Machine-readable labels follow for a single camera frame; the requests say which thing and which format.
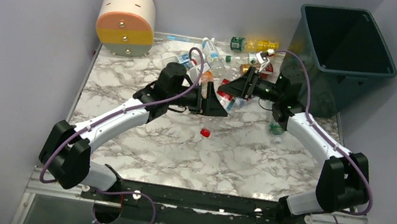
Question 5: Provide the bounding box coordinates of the green tea bottle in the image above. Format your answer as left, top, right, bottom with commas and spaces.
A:
268, 121, 285, 144

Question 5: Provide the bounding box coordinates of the clear bottle red label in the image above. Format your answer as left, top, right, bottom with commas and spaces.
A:
217, 90, 239, 113

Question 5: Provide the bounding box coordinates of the orange juice bottle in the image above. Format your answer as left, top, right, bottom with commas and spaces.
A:
200, 70, 214, 99

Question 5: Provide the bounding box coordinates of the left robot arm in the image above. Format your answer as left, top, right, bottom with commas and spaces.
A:
39, 63, 228, 191

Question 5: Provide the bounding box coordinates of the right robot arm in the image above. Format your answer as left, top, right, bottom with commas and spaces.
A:
218, 67, 370, 220

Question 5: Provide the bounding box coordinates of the dark green plastic bin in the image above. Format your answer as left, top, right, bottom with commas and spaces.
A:
280, 4, 397, 118

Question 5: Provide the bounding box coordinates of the crushed clear bottle blue-green label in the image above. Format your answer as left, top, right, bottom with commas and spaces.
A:
160, 51, 200, 70

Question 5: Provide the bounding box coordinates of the amber tea bottle red label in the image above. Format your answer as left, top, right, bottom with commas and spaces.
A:
240, 63, 274, 80

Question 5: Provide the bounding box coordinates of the tall clear bottle blue label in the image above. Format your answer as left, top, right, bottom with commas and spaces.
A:
201, 37, 226, 78

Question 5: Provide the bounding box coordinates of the clear bottle purple-blue label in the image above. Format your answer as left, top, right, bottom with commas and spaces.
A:
233, 97, 252, 109

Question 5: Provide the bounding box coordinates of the clear bottle green cap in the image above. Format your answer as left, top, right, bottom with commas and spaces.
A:
225, 53, 259, 65

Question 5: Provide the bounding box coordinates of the red bottle cap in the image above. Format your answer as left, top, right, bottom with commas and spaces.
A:
200, 128, 212, 137

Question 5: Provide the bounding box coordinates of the yellow bottle green label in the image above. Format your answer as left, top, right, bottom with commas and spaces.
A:
229, 36, 279, 52

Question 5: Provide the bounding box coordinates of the round pastel drawer cabinet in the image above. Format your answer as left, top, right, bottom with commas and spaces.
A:
96, 0, 156, 57

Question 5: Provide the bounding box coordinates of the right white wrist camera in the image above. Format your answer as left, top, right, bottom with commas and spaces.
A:
256, 49, 275, 71

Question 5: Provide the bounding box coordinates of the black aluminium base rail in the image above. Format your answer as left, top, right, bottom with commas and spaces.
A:
23, 162, 375, 224

